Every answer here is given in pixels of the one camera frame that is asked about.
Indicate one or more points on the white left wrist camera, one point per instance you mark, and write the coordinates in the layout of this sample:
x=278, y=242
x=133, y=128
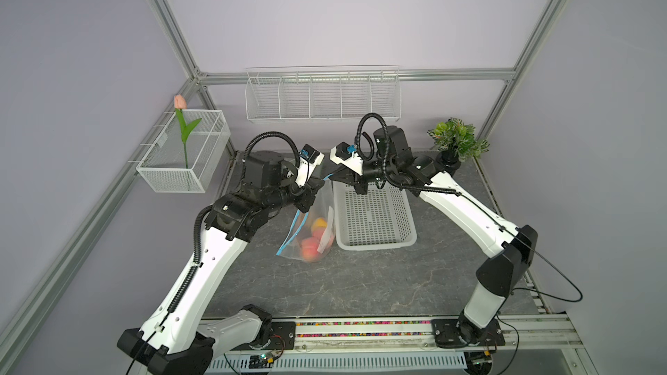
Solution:
x=309, y=159

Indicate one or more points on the white wire wall shelf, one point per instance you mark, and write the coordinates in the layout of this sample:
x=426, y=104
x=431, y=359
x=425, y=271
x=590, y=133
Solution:
x=322, y=93

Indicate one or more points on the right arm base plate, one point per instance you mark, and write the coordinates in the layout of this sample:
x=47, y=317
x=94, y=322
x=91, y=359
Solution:
x=459, y=333

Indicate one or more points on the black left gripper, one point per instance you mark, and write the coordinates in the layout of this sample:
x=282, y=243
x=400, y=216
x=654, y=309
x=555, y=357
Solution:
x=308, y=192

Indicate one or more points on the green artificial plant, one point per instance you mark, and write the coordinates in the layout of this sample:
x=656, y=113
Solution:
x=458, y=138

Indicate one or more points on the pink artificial tulip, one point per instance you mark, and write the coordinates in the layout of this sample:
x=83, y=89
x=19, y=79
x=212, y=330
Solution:
x=186, y=128

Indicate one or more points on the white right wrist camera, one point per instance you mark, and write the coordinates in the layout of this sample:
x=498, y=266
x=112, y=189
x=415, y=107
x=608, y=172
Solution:
x=346, y=155

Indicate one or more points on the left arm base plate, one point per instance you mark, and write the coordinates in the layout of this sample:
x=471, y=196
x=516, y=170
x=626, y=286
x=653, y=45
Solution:
x=280, y=336

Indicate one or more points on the white vent grille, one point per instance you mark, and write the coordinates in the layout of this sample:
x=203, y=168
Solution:
x=297, y=363

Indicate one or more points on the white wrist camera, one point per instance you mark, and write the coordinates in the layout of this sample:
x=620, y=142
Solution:
x=346, y=155
x=309, y=159

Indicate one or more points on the black plant vase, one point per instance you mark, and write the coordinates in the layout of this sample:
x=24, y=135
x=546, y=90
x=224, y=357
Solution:
x=449, y=160

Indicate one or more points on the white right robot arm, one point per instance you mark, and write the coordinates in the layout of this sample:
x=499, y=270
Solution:
x=509, y=249

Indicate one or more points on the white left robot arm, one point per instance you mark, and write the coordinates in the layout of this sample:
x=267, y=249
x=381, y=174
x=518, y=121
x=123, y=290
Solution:
x=172, y=340

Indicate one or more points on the yellow peach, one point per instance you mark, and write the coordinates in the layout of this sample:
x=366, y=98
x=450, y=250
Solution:
x=318, y=228

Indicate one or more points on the white plastic perforated basket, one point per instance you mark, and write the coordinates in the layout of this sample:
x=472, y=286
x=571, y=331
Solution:
x=379, y=219

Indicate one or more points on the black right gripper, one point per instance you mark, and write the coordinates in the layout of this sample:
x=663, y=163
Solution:
x=351, y=177

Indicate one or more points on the white wire side basket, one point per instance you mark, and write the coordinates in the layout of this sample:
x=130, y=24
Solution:
x=162, y=166

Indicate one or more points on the clear bag with blue zipper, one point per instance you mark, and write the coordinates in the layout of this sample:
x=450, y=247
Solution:
x=324, y=207

